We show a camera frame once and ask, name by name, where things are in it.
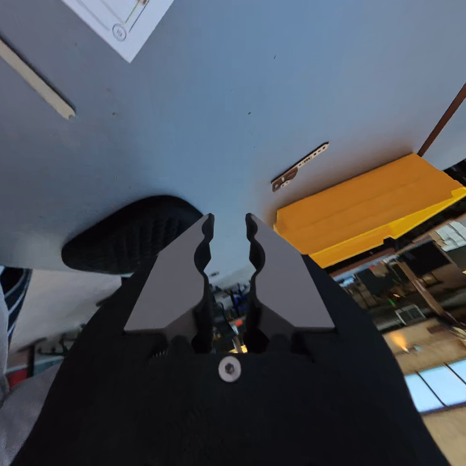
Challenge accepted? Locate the perforated wooden strip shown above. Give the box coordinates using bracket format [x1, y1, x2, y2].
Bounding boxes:
[271, 142, 329, 193]

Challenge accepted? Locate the yellow plastic bin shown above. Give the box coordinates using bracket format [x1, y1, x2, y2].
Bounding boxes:
[273, 153, 466, 269]

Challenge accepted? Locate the white instruction booklet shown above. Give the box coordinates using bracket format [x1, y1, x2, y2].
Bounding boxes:
[60, 0, 175, 63]

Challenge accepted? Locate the flat wooden stick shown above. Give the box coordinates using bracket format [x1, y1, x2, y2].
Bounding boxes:
[0, 36, 76, 120]

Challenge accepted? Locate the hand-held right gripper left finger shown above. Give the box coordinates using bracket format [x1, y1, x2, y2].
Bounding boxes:
[124, 213, 215, 353]

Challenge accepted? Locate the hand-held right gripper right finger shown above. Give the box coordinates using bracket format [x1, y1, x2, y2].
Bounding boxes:
[245, 213, 335, 353]

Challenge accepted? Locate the black textured pad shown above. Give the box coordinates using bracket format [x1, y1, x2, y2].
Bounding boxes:
[61, 195, 204, 274]

